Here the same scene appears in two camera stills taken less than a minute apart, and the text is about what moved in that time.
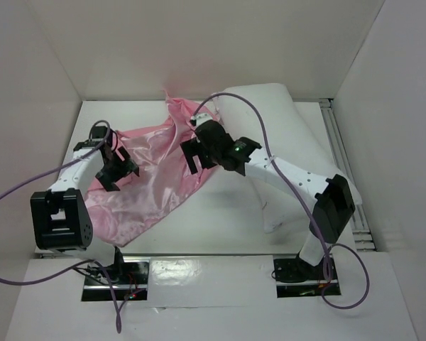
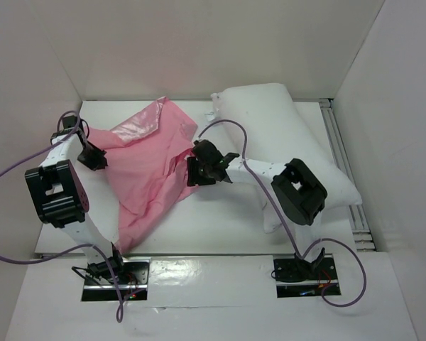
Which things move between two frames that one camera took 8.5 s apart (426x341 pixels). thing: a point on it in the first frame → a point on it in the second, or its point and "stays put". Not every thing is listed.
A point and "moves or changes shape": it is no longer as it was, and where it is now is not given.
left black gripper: (126, 166) → (96, 162)
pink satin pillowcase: (163, 185) moves or changes shape
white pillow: (265, 116) stays put
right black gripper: (197, 150) → (193, 171)
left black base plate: (129, 277) stays put
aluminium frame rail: (343, 162) stays put
